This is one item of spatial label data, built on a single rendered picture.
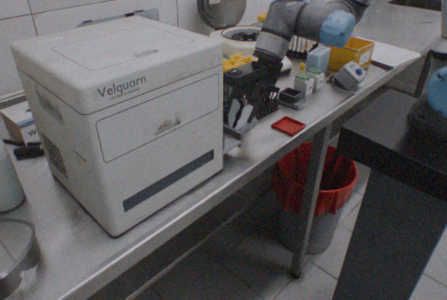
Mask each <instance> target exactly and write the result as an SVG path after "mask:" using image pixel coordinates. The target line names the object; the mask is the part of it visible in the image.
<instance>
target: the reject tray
mask: <svg viewBox="0 0 447 300"><path fill-rule="evenodd" d="M271 126H272V127H273V128H276V129H277V130H280V131H282V132H283V133H285V134H287V135H290V136H294V135H295V134H296V133H298V131H299V130H301V129H303V128H304V127H305V126H306V124H305V123H303V122H300V121H298V120H295V119H293V118H290V117H287V116H284V117H282V118H281V119H279V120H278V121H276V122H274V123H273V124H272V125H271Z"/></svg>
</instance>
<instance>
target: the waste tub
mask: <svg viewBox="0 0 447 300"><path fill-rule="evenodd" d="M375 43H376V42H374V41H370V40H365V39H361V38H355V37H352V36H351V37H350V39H349V41H348V42H347V44H346V45H345V46H343V47H341V48H338V47H333V46H325V47H329V48H331V50H330V58H329V62H328V69H329V70H333V71H336V72H339V70H340V69H341V68H342V67H343V66H345V65H346V64H348V63H351V62H352V61H354V62H356V63H357V64H358V65H359V66H360V67H361V68H362V69H363V70H366V69H368V68H369V66H370V63H371V59H372V54H373V50H374V45H375Z"/></svg>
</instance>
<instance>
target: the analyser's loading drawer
mask: <svg viewBox="0 0 447 300"><path fill-rule="evenodd" d="M235 147H239V148H241V147H242V133H240V132H239V131H238V130H235V129H234V128H231V127H230V126H227V125H225V124H223V155H224V154H225V153H227V152H228V151H230V150H231V149H233V148H235Z"/></svg>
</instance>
